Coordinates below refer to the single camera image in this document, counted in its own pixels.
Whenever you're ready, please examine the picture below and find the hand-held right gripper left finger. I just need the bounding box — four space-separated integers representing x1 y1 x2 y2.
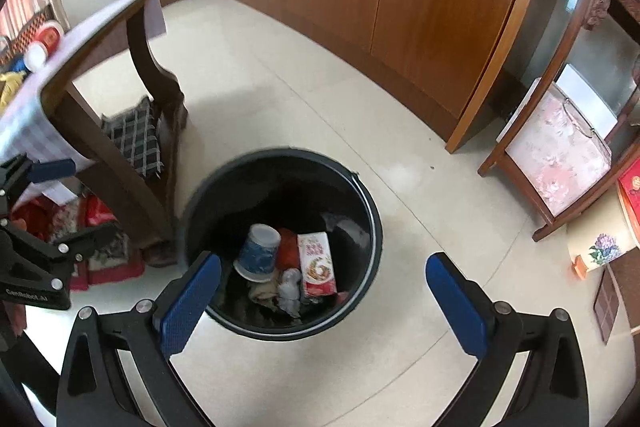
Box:
56 251 223 427

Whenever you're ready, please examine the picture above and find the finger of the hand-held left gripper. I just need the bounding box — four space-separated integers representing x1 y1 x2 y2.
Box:
0 154 77 208
30 223 121 290

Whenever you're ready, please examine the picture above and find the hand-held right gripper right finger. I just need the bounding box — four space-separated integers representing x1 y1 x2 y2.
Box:
425 252 590 427

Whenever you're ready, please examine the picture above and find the beige tissue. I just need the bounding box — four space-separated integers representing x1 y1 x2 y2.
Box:
248 279 280 308

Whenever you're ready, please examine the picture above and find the blue patterned paper cup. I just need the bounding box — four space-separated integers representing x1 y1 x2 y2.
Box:
233 223 282 283

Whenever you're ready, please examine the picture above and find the yellow plastic bag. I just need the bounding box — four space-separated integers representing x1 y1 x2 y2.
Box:
0 72 28 112

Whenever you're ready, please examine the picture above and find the white plastic bag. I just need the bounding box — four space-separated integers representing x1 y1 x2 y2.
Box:
277 268 304 315

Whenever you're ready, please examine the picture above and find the orange plastic bag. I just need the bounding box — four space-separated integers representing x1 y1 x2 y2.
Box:
277 228 302 269

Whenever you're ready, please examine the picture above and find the black plastic bucket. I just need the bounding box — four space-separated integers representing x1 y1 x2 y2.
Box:
177 148 385 342

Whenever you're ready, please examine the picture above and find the red and white carton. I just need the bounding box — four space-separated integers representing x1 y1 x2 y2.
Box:
297 232 338 299

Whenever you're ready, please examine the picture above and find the red and white paper cup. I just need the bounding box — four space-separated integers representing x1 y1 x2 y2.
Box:
22 21 66 72

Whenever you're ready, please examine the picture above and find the person's left hand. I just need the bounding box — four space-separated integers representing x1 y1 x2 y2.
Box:
0 304 26 348

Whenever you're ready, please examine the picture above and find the red patterned rug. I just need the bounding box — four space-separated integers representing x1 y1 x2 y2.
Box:
10 194 146 290

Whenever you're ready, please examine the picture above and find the dark checked cushion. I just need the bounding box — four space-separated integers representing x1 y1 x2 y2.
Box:
101 96 166 182

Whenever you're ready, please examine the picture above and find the dark wooden coffee table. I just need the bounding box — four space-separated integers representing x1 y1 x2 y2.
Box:
40 0 188 268

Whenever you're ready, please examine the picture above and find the cream floral pedal bin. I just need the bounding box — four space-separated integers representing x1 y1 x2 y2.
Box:
566 202 640 280

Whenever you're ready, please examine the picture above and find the brown doormat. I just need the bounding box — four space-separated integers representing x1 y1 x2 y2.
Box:
612 247 640 338

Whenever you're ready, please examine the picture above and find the pink floral bag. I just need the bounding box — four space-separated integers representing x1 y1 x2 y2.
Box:
506 89 612 217

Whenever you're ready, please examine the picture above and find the red printed cardboard box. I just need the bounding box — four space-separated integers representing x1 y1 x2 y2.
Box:
616 157 640 253

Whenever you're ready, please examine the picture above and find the wooden sideboard cabinet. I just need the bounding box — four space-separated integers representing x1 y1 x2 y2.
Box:
210 0 591 154

